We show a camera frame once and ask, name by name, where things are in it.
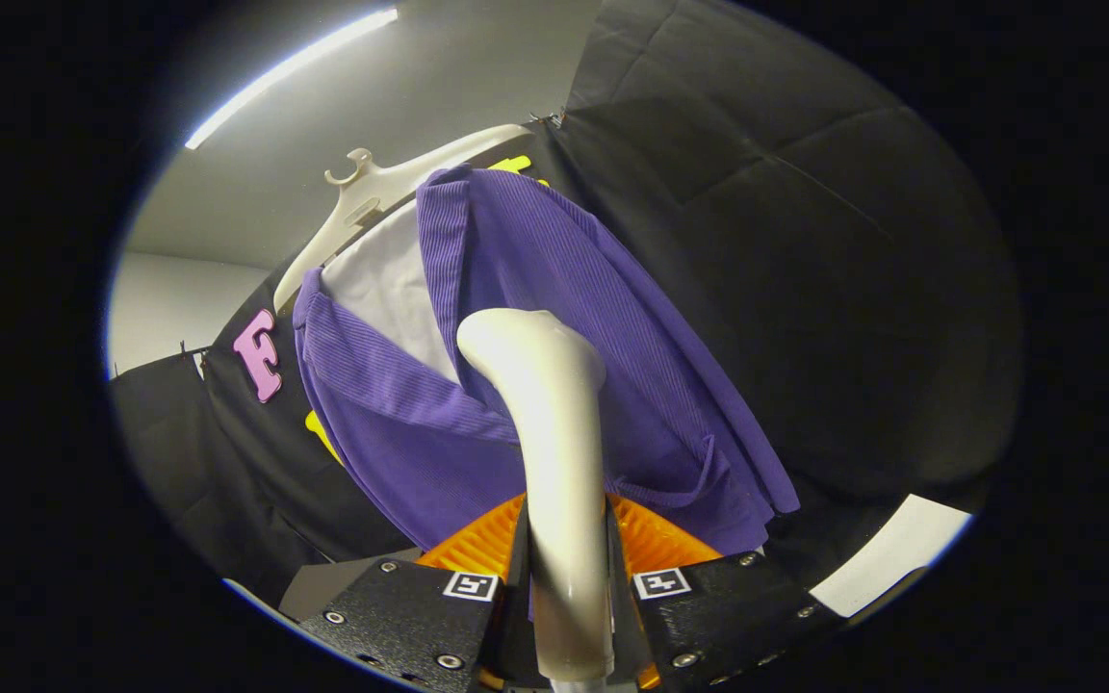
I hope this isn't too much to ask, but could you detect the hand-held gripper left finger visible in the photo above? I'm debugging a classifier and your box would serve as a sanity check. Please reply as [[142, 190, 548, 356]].
[[299, 493, 531, 693]]

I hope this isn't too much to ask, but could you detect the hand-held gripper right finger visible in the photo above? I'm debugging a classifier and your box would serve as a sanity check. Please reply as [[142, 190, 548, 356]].
[[606, 491, 849, 693]]

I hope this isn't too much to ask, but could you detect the white garment steamer head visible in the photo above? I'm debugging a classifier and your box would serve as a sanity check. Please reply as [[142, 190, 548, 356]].
[[456, 308, 615, 684]]

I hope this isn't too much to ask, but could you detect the purple corduroy jacket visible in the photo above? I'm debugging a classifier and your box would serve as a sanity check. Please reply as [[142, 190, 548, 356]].
[[292, 164, 801, 557]]

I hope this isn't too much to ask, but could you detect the white clothes hanger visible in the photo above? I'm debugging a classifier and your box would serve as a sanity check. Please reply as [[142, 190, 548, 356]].
[[272, 123, 536, 314]]

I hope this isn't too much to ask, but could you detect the grey cabinet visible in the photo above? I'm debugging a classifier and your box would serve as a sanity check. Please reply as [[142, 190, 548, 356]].
[[277, 547, 426, 622]]

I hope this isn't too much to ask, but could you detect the black backdrop cloth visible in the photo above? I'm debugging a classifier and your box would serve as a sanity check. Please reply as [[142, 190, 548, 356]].
[[554, 0, 1025, 617], [200, 120, 570, 564], [110, 348, 329, 609]]

